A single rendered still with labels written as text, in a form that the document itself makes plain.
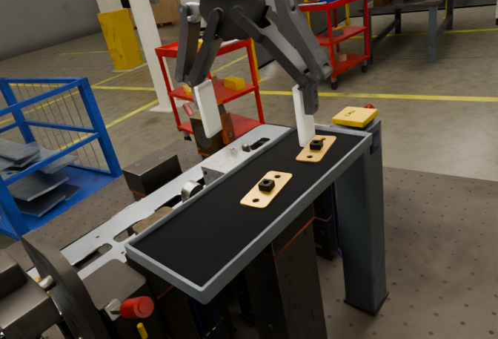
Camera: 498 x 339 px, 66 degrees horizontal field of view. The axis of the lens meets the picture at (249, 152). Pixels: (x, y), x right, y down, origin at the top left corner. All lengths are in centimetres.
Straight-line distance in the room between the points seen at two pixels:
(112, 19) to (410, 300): 728
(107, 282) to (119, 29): 737
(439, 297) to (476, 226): 28
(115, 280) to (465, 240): 88
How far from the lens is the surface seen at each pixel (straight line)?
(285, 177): 53
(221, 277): 40
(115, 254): 78
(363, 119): 69
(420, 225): 119
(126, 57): 788
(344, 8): 801
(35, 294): 50
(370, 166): 73
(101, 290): 58
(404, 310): 97
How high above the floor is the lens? 143
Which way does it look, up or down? 26 degrees down
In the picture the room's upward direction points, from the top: 11 degrees counter-clockwise
